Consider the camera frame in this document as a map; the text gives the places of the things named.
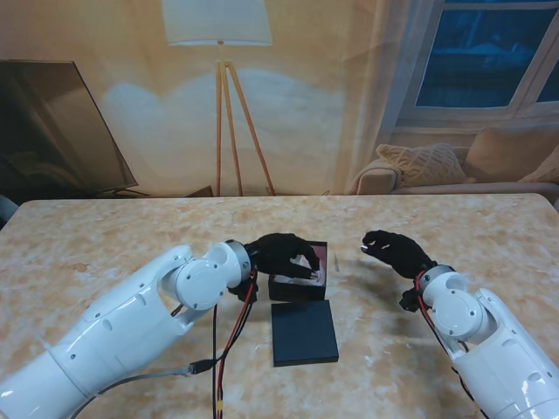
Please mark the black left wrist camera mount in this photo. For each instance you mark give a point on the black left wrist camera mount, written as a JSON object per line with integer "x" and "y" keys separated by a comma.
{"x": 242, "y": 290}

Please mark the white framed window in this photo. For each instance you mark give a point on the white framed window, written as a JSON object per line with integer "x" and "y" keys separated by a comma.
{"x": 471, "y": 65}

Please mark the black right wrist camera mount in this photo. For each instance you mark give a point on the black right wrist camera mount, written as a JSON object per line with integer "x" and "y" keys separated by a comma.
{"x": 409, "y": 300}

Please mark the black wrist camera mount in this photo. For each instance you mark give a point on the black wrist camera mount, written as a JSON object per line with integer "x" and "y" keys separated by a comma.
{"x": 409, "y": 300}
{"x": 242, "y": 290}

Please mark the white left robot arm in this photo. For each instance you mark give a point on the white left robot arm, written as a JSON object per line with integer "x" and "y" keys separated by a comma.
{"x": 122, "y": 327}

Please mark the black gift box lid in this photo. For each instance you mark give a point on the black gift box lid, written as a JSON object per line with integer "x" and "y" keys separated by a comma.
{"x": 303, "y": 334}

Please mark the tripod floor lamp white shade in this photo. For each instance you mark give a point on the tripod floor lamp white shade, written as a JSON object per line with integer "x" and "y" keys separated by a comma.
{"x": 218, "y": 22}

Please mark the beige sofa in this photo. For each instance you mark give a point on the beige sofa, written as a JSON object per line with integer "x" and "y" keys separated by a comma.
{"x": 375, "y": 176}

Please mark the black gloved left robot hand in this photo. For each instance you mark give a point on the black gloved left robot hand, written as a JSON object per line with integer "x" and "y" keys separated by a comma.
{"x": 275, "y": 255}

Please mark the dark grey chair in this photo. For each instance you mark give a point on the dark grey chair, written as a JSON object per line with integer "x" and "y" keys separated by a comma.
{"x": 5, "y": 209}

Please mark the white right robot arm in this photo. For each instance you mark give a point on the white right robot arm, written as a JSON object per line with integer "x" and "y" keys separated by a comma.
{"x": 493, "y": 345}

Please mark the plain beige pillow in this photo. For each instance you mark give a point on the plain beige pillow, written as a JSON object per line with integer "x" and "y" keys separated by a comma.
{"x": 506, "y": 153}

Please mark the dark flat television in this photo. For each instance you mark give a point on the dark flat television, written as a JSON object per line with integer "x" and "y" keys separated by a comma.
{"x": 43, "y": 131}

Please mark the sheer cream curtain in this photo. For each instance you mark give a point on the sheer cream curtain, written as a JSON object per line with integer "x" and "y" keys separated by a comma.
{"x": 371, "y": 87}

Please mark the white plastic bag orange logo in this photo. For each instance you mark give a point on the white plastic bag orange logo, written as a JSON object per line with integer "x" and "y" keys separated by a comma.
{"x": 301, "y": 280}

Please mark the black gift box pink inside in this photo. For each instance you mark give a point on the black gift box pink inside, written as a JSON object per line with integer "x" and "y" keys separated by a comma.
{"x": 297, "y": 292}

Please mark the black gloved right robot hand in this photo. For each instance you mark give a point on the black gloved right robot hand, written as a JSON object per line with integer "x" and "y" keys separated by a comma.
{"x": 402, "y": 255}

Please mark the cream knitted pillow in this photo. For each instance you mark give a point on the cream knitted pillow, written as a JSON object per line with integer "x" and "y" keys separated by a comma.
{"x": 423, "y": 163}
{"x": 546, "y": 172}

